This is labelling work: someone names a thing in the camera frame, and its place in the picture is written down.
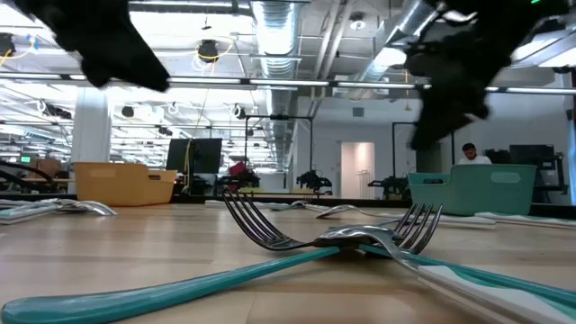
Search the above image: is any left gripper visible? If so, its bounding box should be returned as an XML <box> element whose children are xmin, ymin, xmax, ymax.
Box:
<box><xmin>13</xmin><ymin>0</ymin><xmax>171</xmax><ymax>93</ymax></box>

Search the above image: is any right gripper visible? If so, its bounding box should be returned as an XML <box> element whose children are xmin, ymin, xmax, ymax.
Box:
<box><xmin>404</xmin><ymin>0</ymin><xmax>571</xmax><ymax>150</ymax></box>

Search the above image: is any fork solid teal handle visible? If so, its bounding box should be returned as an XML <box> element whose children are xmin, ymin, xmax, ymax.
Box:
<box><xmin>221</xmin><ymin>189</ymin><xmax>576</xmax><ymax>311</ymax></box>
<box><xmin>0</xmin><ymin>202</ymin><xmax>445</xmax><ymax>324</ymax></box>

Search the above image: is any person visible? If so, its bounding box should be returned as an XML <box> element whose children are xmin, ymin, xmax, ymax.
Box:
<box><xmin>457</xmin><ymin>142</ymin><xmax>494</xmax><ymax>166</ymax></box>

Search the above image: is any white pillar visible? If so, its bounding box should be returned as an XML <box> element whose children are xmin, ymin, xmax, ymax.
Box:
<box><xmin>70</xmin><ymin>87</ymin><xmax>113</xmax><ymax>195</ymax></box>

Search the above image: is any teal plastic bin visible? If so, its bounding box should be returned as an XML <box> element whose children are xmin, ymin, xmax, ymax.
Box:
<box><xmin>407</xmin><ymin>163</ymin><xmax>538</xmax><ymax>216</ymax></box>

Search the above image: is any black wide monitor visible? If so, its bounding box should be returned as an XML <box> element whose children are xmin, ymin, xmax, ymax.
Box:
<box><xmin>508</xmin><ymin>143</ymin><xmax>556</xmax><ymax>166</ymax></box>

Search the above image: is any white doorway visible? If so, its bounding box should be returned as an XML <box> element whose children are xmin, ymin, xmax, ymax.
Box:
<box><xmin>340</xmin><ymin>141</ymin><xmax>376</xmax><ymax>200</ymax></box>

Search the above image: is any black crossbar with lights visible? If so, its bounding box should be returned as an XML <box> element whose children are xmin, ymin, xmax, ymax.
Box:
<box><xmin>0</xmin><ymin>71</ymin><xmax>576</xmax><ymax>96</ymax></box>

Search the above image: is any yellow plastic bin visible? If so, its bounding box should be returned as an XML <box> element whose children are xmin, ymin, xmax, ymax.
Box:
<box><xmin>74</xmin><ymin>161</ymin><xmax>178</xmax><ymax>207</ymax></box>

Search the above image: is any red object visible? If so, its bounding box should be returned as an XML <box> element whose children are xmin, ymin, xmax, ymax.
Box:
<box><xmin>228</xmin><ymin>160</ymin><xmax>248</xmax><ymax>179</ymax></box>

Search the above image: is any black overhead camera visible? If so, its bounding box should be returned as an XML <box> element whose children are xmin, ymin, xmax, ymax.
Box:
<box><xmin>196</xmin><ymin>39</ymin><xmax>221</xmax><ymax>64</ymax></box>

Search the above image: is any silver ventilation duct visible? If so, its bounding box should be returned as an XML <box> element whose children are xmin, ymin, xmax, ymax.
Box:
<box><xmin>249</xmin><ymin>0</ymin><xmax>311</xmax><ymax>172</ymax></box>
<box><xmin>348</xmin><ymin>0</ymin><xmax>451</xmax><ymax>103</ymax></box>

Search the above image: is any yellow hanging cable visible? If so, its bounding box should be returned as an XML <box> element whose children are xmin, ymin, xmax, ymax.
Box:
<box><xmin>182</xmin><ymin>38</ymin><xmax>238</xmax><ymax>181</ymax></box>

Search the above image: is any black aluminium table frame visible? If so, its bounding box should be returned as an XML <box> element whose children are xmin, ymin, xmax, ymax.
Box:
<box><xmin>0</xmin><ymin>191</ymin><xmax>576</xmax><ymax>220</ymax></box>

